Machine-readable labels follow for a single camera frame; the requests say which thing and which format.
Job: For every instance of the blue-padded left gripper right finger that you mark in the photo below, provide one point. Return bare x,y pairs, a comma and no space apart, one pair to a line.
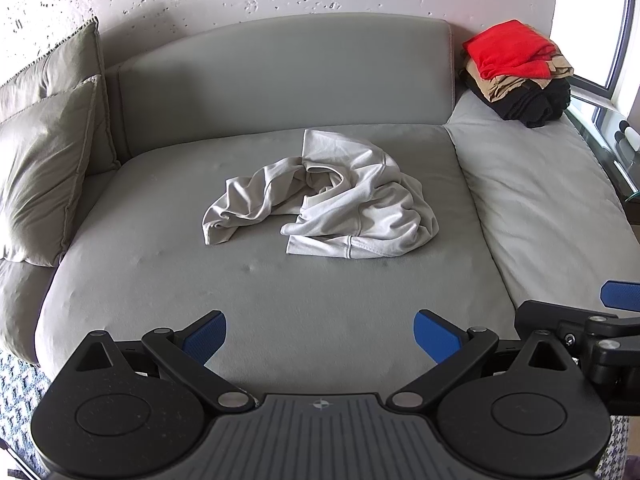
458,354

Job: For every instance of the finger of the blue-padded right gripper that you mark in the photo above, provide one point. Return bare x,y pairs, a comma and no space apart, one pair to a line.
567,324
621,295

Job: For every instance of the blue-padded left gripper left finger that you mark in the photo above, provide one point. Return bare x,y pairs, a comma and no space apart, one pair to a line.
182,356

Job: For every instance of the light grey sweatshirt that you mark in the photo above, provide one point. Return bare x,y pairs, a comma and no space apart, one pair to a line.
349,198

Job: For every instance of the white black marker pen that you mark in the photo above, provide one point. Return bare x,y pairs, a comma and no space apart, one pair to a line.
626,133

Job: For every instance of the glass side table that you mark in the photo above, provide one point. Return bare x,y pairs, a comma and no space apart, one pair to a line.
597,120

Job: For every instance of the grey fabric sofa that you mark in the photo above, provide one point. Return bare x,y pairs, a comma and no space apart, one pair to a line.
523,214

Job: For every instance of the front olive cushion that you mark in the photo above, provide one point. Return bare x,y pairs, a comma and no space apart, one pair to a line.
45,150

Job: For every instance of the olive cushion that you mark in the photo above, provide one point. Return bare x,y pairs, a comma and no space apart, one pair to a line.
69,63
45,150

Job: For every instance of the red folded garment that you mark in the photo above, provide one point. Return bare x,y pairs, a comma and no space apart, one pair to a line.
511,49

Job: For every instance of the rear olive cushion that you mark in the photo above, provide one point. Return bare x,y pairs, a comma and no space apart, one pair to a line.
69,63

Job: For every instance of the window frame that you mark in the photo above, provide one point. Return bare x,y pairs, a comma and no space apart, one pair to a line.
608,52

